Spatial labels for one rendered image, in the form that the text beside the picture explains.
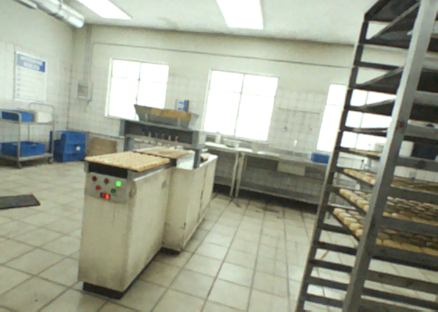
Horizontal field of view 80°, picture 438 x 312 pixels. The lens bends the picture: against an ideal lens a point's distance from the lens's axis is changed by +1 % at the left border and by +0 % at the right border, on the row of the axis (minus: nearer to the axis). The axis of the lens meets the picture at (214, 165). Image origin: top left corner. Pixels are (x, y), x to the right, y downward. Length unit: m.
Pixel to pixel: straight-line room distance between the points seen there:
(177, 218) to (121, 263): 0.71
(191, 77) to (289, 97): 2.03
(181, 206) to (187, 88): 3.71
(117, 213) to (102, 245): 0.25
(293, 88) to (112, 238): 4.37
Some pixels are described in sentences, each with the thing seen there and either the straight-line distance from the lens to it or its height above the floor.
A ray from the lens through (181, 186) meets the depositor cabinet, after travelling 2.31.
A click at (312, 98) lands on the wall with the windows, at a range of 5.38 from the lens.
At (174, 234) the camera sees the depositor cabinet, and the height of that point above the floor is 0.22.
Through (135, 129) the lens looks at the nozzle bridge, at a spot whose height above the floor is 1.10.
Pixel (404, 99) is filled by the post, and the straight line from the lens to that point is 0.87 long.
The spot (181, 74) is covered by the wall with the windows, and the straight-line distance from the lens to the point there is 5.81.
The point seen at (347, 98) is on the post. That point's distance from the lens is 1.30.
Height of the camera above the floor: 1.25
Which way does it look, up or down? 9 degrees down
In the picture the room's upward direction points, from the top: 9 degrees clockwise
